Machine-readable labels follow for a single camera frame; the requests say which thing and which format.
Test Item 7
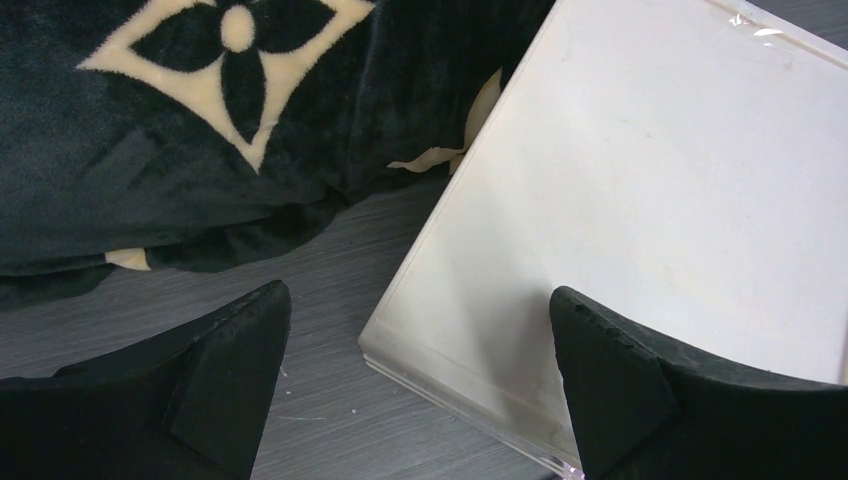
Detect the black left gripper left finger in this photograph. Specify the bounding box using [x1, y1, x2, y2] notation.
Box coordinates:
[1, 281, 291, 479]

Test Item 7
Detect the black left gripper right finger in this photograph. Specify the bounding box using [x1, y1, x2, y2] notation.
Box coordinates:
[549, 287, 847, 479]

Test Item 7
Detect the white pink drawer organizer box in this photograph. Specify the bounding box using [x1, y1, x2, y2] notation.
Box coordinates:
[359, 1, 847, 479]

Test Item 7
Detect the black floral plush blanket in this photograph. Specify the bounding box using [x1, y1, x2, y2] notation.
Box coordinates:
[1, 1, 551, 310]

